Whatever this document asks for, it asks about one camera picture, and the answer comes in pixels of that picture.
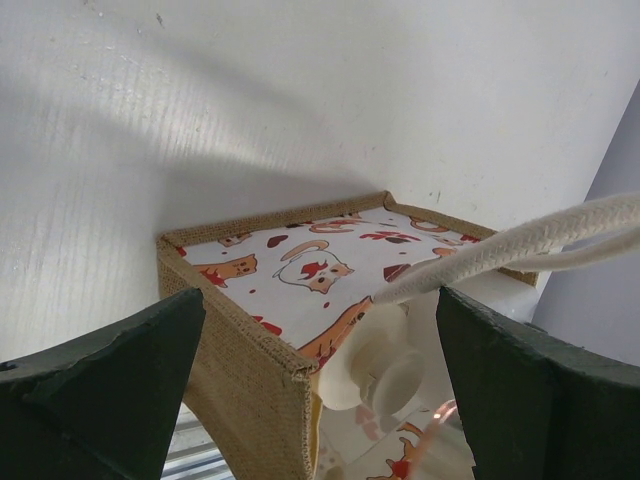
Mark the cream bottle with round cap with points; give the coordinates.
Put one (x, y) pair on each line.
(392, 355)

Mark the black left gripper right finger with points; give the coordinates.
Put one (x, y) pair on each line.
(533, 406)

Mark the orange bottle with pink cap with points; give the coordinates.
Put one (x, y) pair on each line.
(415, 443)

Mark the white frosted rectangular bottle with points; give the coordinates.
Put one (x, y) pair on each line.
(496, 291)

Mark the burlap cat print canvas bag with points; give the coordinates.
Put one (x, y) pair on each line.
(281, 291)

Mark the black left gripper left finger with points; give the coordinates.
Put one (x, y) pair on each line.
(103, 405)

